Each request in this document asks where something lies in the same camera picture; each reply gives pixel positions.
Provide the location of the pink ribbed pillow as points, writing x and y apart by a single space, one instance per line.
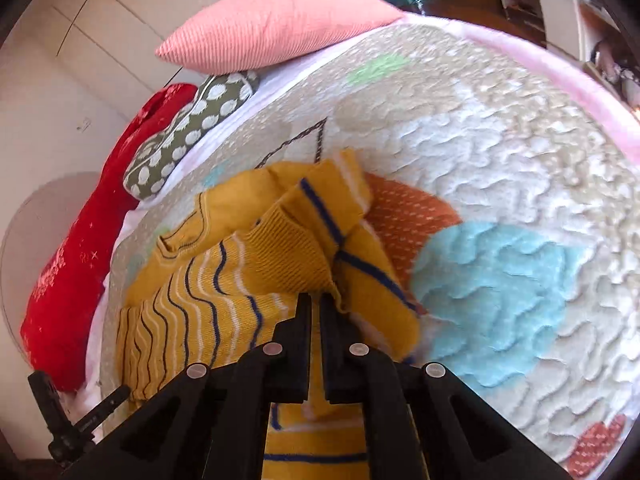
280 27

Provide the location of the red patterned pillow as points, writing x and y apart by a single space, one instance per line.
95 240

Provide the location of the yellow striped knit sweater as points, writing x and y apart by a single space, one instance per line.
295 240

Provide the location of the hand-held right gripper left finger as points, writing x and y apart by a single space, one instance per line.
299 340

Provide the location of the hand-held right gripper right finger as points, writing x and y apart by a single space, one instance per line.
332 345

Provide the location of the green white-dotted pillow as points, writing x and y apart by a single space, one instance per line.
187 130

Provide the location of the patterned quilted blanket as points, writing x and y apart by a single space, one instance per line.
500 185

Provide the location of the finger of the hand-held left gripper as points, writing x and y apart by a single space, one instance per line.
60 410

